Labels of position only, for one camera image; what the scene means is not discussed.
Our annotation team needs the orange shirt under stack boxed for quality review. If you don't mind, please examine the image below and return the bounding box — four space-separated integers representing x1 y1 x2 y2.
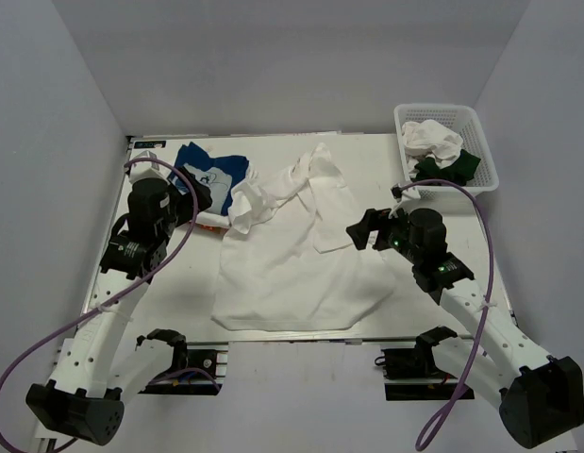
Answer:
196 224 227 234

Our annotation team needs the dark green shirt in basket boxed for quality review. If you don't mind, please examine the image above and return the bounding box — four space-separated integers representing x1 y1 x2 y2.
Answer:
410 149 481 186

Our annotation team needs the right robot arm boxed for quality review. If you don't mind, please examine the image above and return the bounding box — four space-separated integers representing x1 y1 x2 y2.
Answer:
346 209 584 448

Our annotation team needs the blue printed t shirt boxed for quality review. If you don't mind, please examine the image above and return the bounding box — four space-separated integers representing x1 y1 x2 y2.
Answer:
175 143 258 217

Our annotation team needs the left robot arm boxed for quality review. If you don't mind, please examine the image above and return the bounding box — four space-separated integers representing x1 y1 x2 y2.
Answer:
25 167 211 445

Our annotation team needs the white shirt in basket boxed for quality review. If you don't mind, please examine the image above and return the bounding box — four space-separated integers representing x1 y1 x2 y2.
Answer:
401 120 463 170

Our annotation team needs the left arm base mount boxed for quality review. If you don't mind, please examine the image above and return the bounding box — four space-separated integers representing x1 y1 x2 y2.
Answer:
135 328 227 395

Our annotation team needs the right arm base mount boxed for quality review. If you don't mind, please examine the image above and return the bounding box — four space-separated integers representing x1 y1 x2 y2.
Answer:
375 327 458 402

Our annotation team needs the white t shirt red print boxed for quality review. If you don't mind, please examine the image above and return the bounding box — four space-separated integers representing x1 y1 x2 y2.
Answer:
211 143 396 331

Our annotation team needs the white plastic basket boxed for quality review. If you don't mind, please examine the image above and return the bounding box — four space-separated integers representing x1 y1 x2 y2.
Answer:
393 103 499 195

